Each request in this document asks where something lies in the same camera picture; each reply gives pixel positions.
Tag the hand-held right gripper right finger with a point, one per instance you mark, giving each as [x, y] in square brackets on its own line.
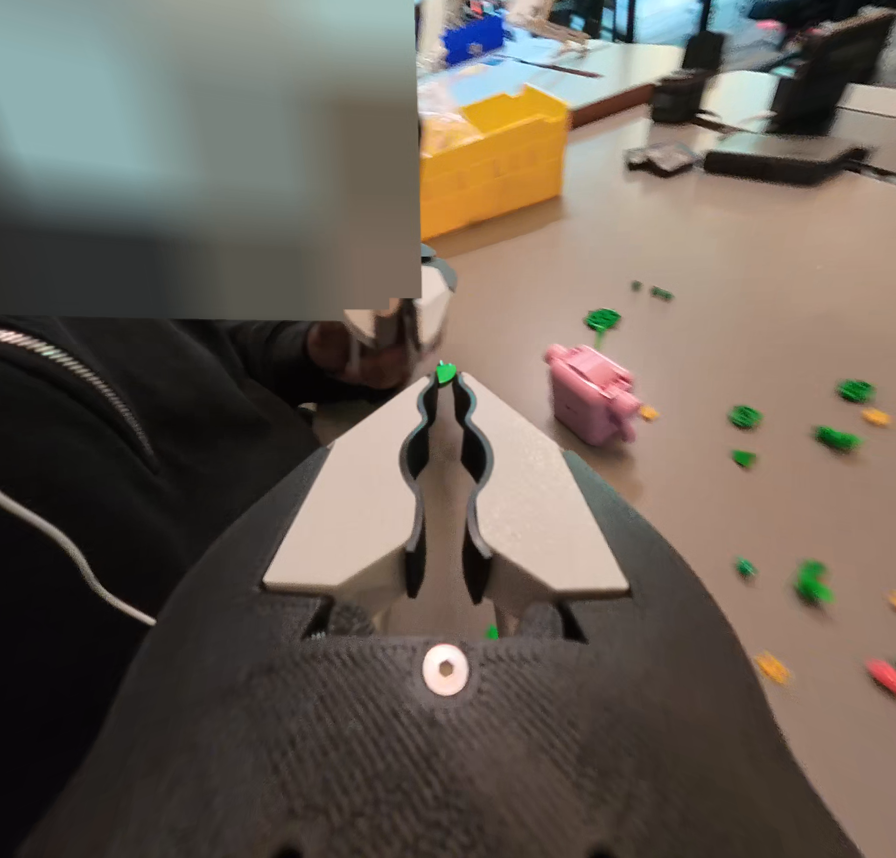
[539, 522]

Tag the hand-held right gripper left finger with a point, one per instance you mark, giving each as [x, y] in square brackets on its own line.
[350, 522]

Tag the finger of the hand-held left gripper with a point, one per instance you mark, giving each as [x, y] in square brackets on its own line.
[374, 326]
[434, 312]

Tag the green leaf brick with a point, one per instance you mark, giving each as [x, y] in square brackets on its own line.
[442, 375]

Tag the person's left forearm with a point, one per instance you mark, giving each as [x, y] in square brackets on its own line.
[273, 361]

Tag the person's left hand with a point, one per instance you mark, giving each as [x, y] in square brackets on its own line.
[350, 368]

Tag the pink brick watering can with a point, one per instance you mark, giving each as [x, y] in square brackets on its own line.
[588, 396]

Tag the yellow plastic bin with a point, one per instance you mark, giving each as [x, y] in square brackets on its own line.
[490, 172]

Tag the green flat stem piece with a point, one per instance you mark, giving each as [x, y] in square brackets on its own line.
[602, 319]

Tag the clear plastic bags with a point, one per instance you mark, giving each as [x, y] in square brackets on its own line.
[437, 127]

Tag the green half-dome brick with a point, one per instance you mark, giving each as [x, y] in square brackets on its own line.
[743, 459]

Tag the green round plate brick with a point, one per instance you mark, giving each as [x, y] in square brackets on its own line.
[855, 390]
[744, 417]

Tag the person's black jacket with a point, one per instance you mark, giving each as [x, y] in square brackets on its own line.
[105, 487]

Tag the yellow flower brick with hole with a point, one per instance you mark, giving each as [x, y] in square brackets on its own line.
[770, 665]

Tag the small black flat device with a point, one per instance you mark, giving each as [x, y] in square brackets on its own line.
[661, 157]

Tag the blue plastic bin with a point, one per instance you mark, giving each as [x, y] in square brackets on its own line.
[474, 39]

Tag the green clawed plant brick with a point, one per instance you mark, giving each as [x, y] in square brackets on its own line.
[812, 581]

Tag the wooden cardboard stand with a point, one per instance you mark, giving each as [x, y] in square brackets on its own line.
[560, 32]

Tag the green spiky plant brick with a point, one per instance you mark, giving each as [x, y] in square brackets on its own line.
[836, 438]

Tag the red cone brick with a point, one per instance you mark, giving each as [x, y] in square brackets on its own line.
[882, 676]

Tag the black flat bar device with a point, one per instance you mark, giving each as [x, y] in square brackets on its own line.
[777, 158]

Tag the black desktop device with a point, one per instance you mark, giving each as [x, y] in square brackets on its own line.
[833, 67]

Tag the black camera box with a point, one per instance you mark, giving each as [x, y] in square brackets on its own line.
[675, 99]

